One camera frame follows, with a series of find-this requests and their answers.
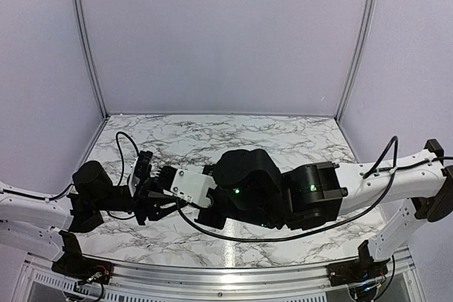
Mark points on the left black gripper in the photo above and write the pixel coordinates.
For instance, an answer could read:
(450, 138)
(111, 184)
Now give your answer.
(141, 206)

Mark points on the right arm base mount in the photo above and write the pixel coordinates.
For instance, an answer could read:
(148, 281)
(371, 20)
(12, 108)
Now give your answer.
(351, 272)

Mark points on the front aluminium rail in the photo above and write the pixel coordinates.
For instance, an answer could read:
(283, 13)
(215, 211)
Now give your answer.
(140, 282)

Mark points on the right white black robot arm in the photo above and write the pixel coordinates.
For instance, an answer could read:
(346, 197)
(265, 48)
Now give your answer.
(250, 188)

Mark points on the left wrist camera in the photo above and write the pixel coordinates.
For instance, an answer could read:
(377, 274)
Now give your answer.
(140, 172)

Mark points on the right aluminium frame post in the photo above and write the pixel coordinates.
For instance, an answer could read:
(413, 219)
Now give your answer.
(363, 33)

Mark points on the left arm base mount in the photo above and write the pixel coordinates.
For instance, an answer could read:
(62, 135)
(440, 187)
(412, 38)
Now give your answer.
(82, 268)

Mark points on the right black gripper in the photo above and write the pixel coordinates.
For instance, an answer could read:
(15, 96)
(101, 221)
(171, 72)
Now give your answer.
(210, 222)

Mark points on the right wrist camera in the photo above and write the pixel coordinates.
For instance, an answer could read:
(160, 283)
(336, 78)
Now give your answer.
(189, 186)

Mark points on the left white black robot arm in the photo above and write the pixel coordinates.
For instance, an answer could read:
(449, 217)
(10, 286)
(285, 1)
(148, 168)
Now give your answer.
(48, 226)

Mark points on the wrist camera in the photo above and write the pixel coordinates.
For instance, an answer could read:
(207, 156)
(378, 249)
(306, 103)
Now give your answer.
(189, 186)
(140, 172)

